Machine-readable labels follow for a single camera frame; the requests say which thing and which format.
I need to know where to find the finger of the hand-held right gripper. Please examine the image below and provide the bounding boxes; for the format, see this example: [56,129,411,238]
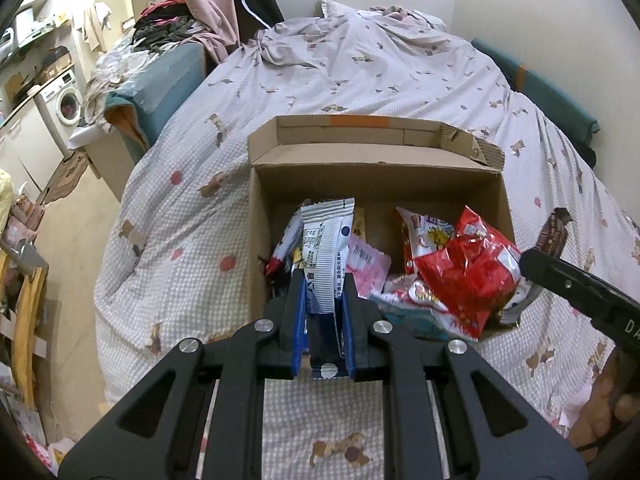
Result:
[520,249,601,318]

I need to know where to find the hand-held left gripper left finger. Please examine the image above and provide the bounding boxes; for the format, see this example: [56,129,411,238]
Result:
[57,269,307,480]

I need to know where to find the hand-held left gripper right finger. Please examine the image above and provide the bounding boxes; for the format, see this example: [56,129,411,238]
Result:
[342,272,588,480]

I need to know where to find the dark silver snack packet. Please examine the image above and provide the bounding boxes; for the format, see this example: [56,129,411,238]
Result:
[500,280,540,326]

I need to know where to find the brown chocolate bar packet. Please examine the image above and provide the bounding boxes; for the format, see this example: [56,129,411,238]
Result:
[535,207,572,256]

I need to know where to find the pink snack packet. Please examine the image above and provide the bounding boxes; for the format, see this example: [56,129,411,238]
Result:
[347,232,393,297]

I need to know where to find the white red teal snack packet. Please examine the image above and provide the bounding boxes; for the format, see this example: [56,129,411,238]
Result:
[372,275,481,341]

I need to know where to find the white blue snack packet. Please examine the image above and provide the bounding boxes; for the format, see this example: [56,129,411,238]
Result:
[299,197,357,380]

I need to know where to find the brown cardboard box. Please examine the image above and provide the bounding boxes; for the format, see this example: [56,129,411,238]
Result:
[247,115,523,343]

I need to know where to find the person's right hand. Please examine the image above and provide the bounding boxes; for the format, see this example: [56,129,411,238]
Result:
[570,355,640,461]

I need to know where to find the wooden chair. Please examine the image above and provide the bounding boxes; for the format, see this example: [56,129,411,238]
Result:
[10,255,48,411]

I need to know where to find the brown floor rug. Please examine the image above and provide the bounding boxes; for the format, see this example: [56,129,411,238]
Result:
[45,152,91,203]

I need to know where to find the teal fabric sofa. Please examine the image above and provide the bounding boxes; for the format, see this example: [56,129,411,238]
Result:
[105,42,206,148]

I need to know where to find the pink printed box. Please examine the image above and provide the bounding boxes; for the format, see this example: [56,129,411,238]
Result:
[10,195,46,233]

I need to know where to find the white crumpled cloth pile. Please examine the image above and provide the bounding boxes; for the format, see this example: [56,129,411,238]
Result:
[80,45,151,126]

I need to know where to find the white pillow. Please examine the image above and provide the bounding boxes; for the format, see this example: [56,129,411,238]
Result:
[320,0,381,18]

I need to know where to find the white washing machine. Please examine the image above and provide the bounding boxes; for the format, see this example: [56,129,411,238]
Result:
[35,67,83,156]

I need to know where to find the yellow cloth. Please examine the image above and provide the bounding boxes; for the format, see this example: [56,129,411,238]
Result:
[0,170,13,233]

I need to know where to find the white base cabinet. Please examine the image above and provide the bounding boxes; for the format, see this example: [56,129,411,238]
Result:
[0,95,66,196]

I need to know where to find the dark clothes pile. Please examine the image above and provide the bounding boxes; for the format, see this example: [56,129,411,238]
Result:
[132,0,216,51]

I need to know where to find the brown boxes on washer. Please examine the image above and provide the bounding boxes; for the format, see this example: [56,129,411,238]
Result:
[40,45,73,83]

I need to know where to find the hanging beige towel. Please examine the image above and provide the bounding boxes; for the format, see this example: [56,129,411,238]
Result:
[82,2,113,51]

